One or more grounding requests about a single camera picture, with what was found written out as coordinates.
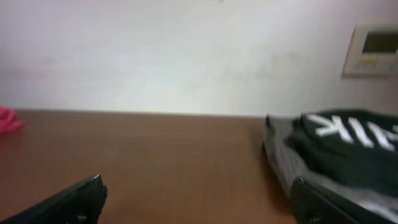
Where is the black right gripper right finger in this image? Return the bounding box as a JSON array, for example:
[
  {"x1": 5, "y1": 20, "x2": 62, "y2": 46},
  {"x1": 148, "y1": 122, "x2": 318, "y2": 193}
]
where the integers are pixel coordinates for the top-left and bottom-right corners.
[{"x1": 290, "y1": 177, "x2": 395, "y2": 224}]

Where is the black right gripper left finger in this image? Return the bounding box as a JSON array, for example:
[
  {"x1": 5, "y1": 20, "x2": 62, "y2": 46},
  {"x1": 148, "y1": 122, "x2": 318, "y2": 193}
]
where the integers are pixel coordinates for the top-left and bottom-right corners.
[{"x1": 1, "y1": 174, "x2": 108, "y2": 224}]

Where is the red t-shirt white print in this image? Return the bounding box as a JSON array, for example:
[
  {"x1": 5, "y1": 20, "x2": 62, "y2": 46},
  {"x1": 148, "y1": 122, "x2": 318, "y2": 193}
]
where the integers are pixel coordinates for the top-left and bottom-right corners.
[{"x1": 1, "y1": 107, "x2": 24, "y2": 135}]

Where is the grey folded garment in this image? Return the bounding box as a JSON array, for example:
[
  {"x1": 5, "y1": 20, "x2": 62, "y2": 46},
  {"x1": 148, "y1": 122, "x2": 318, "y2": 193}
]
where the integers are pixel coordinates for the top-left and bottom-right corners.
[{"x1": 262, "y1": 116, "x2": 397, "y2": 223}]

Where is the beige wall control panel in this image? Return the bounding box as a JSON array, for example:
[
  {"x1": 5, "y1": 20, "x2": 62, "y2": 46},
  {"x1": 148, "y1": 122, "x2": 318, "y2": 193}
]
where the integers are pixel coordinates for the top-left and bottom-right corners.
[{"x1": 341, "y1": 24, "x2": 397, "y2": 79}]

